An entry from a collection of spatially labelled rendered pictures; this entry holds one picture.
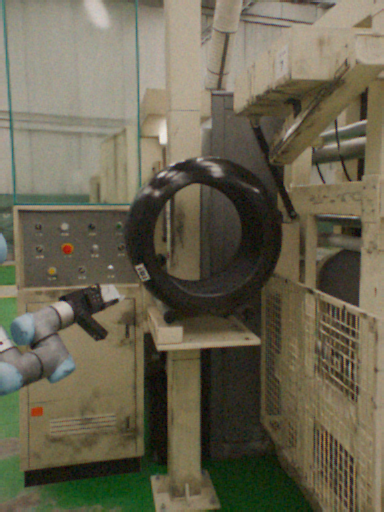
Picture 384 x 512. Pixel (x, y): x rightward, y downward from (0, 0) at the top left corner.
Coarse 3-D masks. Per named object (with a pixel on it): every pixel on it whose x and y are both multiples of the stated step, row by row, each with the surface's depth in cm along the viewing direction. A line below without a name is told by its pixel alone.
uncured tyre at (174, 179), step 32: (192, 160) 161; (224, 160) 164; (160, 192) 157; (224, 192) 188; (256, 192) 163; (128, 224) 161; (256, 224) 190; (128, 256) 175; (256, 256) 190; (160, 288) 161; (192, 288) 189; (224, 288) 190; (256, 288) 168
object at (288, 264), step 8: (288, 224) 200; (296, 224) 200; (288, 232) 200; (296, 232) 201; (288, 240) 200; (296, 240) 201; (288, 248) 201; (296, 248) 201; (280, 256) 200; (288, 256) 201; (296, 256) 202; (280, 264) 201; (288, 264) 201; (296, 264) 202; (280, 272) 201; (288, 272) 202; (296, 272) 202; (272, 280) 201; (296, 280) 203; (264, 288) 202; (272, 288) 201; (288, 288) 202
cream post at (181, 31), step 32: (192, 0) 190; (192, 32) 191; (192, 64) 192; (192, 96) 193; (192, 128) 195; (192, 192) 197; (192, 224) 199; (192, 256) 200; (192, 352) 204; (192, 384) 206; (192, 416) 207; (192, 448) 209; (192, 480) 210
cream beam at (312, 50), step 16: (288, 32) 139; (304, 32) 136; (320, 32) 137; (336, 32) 138; (352, 32) 139; (272, 48) 151; (288, 48) 138; (304, 48) 137; (320, 48) 138; (336, 48) 138; (256, 64) 166; (272, 64) 152; (288, 64) 138; (304, 64) 137; (320, 64) 138; (240, 80) 185; (256, 80) 166; (272, 80) 152; (288, 80) 139; (304, 80) 139; (320, 80) 139; (240, 96) 185; (256, 96) 166; (272, 96) 160; (288, 96) 160; (304, 96) 158; (240, 112) 189; (256, 112) 189; (272, 112) 189; (288, 112) 189
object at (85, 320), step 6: (84, 312) 137; (78, 318) 137; (84, 318) 137; (90, 318) 138; (78, 324) 139; (84, 324) 138; (90, 324) 138; (96, 324) 139; (84, 330) 140; (90, 330) 139; (96, 330) 139; (102, 330) 140; (96, 336) 140; (102, 336) 140
